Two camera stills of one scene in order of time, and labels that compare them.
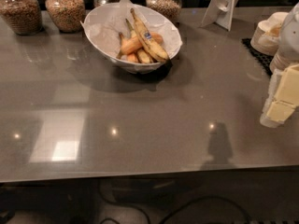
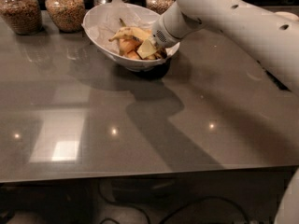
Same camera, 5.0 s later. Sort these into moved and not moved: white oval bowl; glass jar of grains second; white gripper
Moved: white gripper
Not moved: white oval bowl; glass jar of grains second
